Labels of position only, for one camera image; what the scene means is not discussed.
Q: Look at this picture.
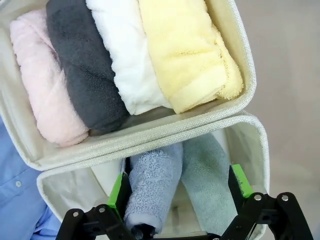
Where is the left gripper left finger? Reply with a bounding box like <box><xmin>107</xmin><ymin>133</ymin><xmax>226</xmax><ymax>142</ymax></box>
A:
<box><xmin>57</xmin><ymin>172</ymin><xmax>141</xmax><ymax>240</ymax></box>

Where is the white towel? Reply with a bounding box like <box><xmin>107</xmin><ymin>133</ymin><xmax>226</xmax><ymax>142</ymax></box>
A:
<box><xmin>86</xmin><ymin>0</ymin><xmax>173</xmax><ymax>116</ymax></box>

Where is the cream fabric storage bin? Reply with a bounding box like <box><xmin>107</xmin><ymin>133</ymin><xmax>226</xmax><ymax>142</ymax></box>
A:
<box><xmin>36</xmin><ymin>112</ymin><xmax>270</xmax><ymax>240</ymax></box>
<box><xmin>0</xmin><ymin>0</ymin><xmax>258</xmax><ymax>172</ymax></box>

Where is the teal grey towel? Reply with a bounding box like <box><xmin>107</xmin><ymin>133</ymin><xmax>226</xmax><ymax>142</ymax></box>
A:
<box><xmin>180</xmin><ymin>133</ymin><xmax>241</xmax><ymax>237</ymax></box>

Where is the yellow towel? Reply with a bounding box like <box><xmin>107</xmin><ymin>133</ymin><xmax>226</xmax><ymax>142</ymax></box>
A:
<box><xmin>137</xmin><ymin>0</ymin><xmax>244</xmax><ymax>115</ymax></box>

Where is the pink towel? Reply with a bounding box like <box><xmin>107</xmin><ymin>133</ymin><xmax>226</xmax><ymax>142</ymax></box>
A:
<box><xmin>9</xmin><ymin>9</ymin><xmax>90</xmax><ymax>147</ymax></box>

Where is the light blue towel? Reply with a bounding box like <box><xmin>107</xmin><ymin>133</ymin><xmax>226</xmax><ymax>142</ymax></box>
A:
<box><xmin>123</xmin><ymin>142</ymin><xmax>186</xmax><ymax>232</ymax></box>

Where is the person in blue shirt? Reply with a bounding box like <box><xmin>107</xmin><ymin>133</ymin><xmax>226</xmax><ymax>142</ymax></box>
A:
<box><xmin>0</xmin><ymin>117</ymin><xmax>62</xmax><ymax>240</ymax></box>

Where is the dark grey towel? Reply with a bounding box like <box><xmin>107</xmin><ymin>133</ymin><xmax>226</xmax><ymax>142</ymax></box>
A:
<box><xmin>46</xmin><ymin>0</ymin><xmax>130</xmax><ymax>136</ymax></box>

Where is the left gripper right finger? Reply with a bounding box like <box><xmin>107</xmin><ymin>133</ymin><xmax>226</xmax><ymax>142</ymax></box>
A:
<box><xmin>221</xmin><ymin>163</ymin><xmax>313</xmax><ymax>240</ymax></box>

